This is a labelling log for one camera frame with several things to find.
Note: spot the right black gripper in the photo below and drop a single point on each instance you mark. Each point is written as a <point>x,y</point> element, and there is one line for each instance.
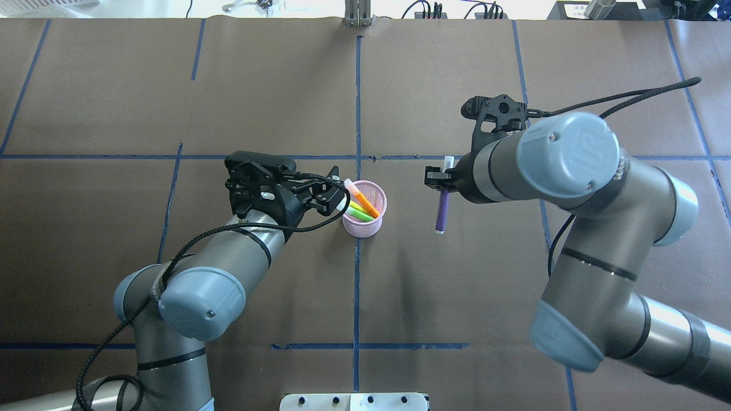
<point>464,181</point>

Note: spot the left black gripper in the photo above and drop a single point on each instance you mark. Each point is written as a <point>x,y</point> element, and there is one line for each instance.
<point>287,206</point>

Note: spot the orange highlighter pen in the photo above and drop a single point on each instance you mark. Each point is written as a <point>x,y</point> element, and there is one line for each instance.
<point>361,198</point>

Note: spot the green highlighter pen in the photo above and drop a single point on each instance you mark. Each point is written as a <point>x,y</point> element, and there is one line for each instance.
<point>357,212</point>

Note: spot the purple highlighter pen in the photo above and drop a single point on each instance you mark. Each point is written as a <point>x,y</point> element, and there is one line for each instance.
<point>442,212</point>

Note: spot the yellow highlighter pen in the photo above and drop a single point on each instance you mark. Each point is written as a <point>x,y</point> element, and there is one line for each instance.
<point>359,208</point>

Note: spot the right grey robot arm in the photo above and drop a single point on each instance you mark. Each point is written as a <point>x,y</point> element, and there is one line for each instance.
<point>621,208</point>

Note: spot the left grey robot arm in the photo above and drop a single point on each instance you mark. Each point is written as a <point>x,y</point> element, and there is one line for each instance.
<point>177,307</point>

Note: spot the pink mesh pen holder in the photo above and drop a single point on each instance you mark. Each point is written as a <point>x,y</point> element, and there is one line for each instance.
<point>378,198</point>

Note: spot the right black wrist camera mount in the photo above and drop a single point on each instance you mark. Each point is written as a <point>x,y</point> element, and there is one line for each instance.
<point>495,117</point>

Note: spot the aluminium frame post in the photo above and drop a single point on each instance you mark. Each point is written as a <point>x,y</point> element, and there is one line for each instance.
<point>357,13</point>

